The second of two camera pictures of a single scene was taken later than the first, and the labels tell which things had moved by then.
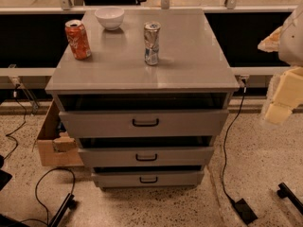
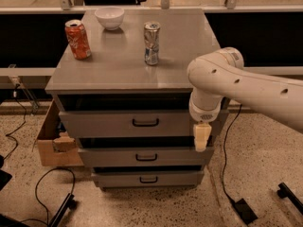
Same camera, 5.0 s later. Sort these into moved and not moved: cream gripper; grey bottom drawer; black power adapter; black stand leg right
Moved: cream gripper
Not moved: black stand leg right; black power adapter; grey bottom drawer
